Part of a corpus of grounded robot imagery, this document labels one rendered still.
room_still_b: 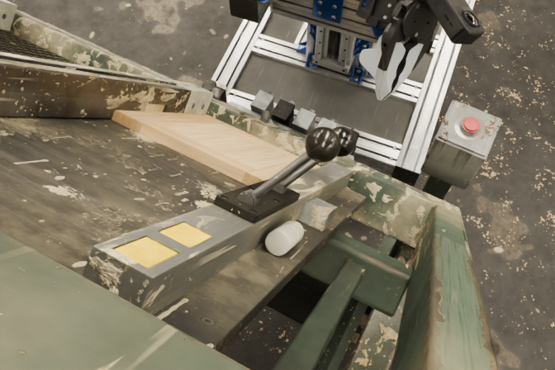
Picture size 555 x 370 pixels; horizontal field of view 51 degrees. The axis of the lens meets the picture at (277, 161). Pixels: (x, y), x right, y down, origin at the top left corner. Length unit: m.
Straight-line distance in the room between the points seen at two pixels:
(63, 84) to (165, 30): 1.87
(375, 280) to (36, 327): 0.83
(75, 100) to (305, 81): 1.45
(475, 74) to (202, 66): 1.17
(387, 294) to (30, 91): 0.62
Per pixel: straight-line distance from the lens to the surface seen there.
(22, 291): 0.22
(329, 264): 1.01
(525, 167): 2.51
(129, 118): 1.03
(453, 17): 0.76
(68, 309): 0.22
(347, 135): 0.73
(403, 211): 1.32
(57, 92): 0.90
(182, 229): 0.52
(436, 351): 0.48
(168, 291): 0.45
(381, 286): 1.00
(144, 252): 0.44
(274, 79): 2.28
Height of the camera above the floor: 2.08
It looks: 63 degrees down
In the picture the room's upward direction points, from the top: 1 degrees counter-clockwise
